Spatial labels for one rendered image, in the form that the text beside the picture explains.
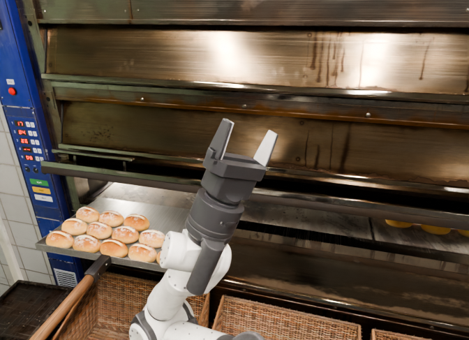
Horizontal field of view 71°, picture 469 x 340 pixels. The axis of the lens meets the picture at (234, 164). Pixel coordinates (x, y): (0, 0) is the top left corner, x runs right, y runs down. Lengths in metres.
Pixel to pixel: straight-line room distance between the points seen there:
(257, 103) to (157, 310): 0.65
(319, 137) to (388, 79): 0.25
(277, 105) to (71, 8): 0.74
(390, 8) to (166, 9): 0.63
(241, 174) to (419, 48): 0.67
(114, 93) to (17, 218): 0.89
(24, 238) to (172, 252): 1.40
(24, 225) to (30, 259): 0.22
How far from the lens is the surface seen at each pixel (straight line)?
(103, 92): 1.27
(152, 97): 1.17
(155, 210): 1.40
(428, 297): 1.42
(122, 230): 1.23
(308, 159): 1.07
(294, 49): 1.02
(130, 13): 1.18
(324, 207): 0.99
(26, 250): 1.98
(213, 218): 0.55
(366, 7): 1.01
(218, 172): 0.51
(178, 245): 0.59
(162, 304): 0.74
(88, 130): 1.35
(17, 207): 1.83
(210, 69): 1.05
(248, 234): 1.27
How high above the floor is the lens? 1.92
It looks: 25 degrees down
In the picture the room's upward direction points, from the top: straight up
